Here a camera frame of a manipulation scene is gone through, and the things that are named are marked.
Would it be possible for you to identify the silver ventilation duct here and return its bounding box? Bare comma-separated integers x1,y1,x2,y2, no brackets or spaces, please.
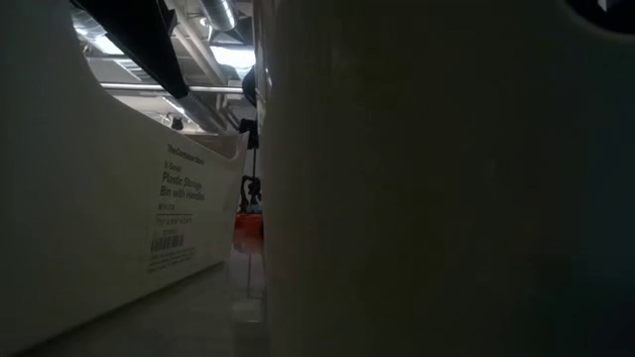
197,0,240,32

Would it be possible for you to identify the black aluminium rig frame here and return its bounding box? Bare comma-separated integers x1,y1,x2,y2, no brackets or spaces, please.
68,0,191,99

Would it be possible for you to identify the grey ceiling pipe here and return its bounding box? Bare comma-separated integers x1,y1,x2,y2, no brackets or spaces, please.
100,82,245,95

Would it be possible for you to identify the white plastic storage bin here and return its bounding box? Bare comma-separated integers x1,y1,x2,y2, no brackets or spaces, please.
0,0,249,357
255,0,635,357

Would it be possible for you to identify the red toy brick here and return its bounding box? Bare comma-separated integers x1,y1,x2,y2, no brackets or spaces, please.
232,213,265,254

